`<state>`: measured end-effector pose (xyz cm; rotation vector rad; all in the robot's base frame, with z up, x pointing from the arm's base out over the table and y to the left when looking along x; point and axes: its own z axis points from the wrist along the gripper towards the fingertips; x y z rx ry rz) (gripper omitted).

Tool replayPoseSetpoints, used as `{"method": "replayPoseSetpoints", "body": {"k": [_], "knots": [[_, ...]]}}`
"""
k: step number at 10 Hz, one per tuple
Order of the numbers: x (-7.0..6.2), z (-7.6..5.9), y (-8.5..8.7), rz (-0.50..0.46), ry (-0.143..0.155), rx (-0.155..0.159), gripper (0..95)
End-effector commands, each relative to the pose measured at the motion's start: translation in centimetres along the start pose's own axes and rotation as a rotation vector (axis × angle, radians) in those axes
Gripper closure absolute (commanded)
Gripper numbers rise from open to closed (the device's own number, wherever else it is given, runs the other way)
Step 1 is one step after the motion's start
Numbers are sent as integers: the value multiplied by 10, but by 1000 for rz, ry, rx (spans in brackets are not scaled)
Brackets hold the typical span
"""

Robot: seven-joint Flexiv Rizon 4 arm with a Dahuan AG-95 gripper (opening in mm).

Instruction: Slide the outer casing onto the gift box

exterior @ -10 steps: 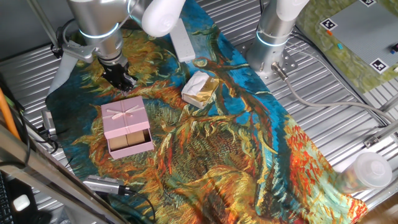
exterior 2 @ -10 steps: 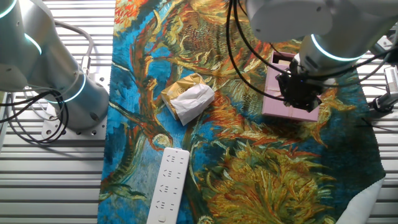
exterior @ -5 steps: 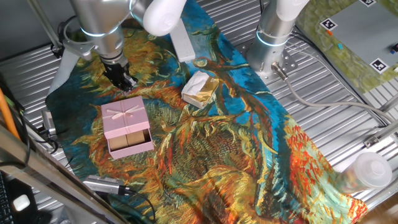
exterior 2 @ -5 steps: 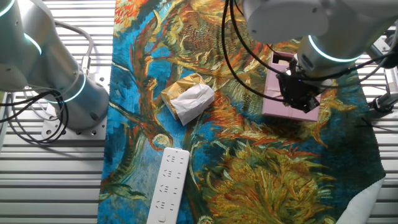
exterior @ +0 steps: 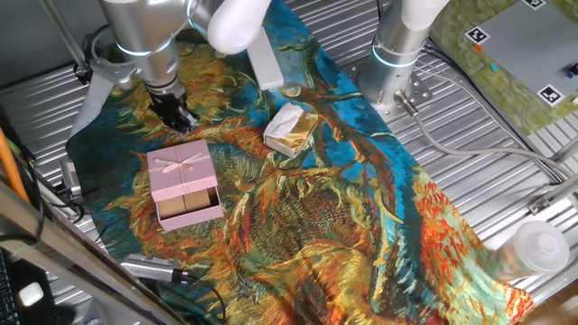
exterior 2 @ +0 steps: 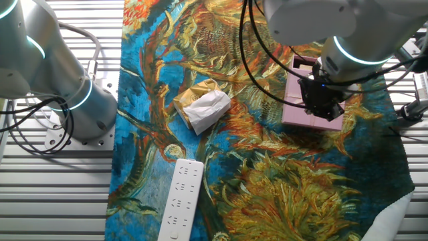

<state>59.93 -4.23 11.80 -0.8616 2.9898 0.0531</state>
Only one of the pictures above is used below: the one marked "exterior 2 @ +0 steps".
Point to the pink casing with bow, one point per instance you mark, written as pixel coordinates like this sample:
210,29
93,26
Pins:
291,114

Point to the black rounded device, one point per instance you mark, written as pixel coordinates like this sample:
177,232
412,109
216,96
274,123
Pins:
423,65

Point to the gold tissue pack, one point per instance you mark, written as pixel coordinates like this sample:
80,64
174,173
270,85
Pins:
204,110

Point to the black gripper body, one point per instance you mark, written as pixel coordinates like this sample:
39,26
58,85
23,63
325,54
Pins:
319,95

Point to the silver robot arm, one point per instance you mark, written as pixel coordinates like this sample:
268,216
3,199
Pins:
50,67

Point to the white power strip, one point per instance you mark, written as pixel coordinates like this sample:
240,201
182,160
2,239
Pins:
182,201

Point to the small silver camera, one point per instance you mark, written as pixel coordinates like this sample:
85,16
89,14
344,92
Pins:
422,85

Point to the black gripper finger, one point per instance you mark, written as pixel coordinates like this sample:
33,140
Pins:
332,115
311,107

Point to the beige cardboard insert block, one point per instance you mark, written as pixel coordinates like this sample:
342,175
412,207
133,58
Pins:
305,67

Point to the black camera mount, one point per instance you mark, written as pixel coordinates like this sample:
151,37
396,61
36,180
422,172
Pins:
413,110

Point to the sunflower painting print cloth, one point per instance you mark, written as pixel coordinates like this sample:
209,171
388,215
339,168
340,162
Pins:
267,167

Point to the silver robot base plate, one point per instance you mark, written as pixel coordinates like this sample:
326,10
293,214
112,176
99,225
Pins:
107,139

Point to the pink inner gift box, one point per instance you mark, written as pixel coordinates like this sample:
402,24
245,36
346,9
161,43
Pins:
294,63

